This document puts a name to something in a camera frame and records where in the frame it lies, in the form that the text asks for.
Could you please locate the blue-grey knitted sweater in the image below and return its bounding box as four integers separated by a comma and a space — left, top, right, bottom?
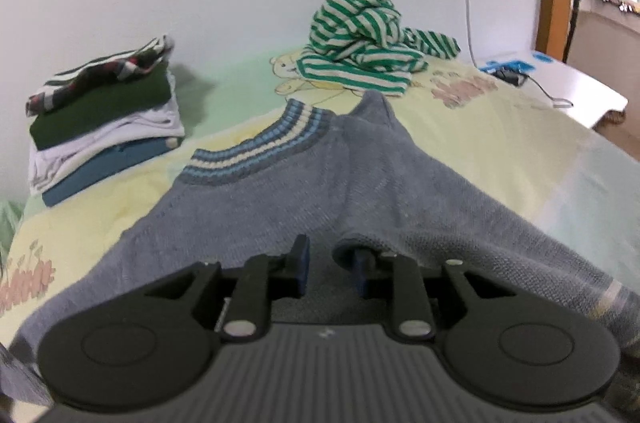
0, 90, 640, 409

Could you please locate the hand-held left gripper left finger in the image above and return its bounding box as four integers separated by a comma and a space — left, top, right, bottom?
141, 234, 312, 343

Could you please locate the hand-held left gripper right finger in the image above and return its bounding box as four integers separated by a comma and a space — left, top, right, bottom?
350, 248, 501, 341

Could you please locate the printed pastel baby blanket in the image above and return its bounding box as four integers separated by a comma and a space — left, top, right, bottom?
0, 48, 640, 354

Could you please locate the black charger with cable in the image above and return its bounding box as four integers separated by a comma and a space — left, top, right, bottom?
492, 66, 574, 108

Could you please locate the folded plaid garment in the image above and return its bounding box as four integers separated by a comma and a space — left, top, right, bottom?
26, 34, 175, 116

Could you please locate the green white striped garment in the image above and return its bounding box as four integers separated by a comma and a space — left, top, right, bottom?
296, 0, 461, 97

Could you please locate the folded blue garment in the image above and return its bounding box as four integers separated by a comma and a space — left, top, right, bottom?
42, 136, 183, 207

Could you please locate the blue packet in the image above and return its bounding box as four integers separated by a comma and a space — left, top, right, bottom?
477, 59, 535, 76

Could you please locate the white side table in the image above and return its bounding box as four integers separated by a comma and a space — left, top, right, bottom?
475, 50, 628, 130

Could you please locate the folded white garment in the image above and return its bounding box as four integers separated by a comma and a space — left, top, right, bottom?
29, 96, 186, 196

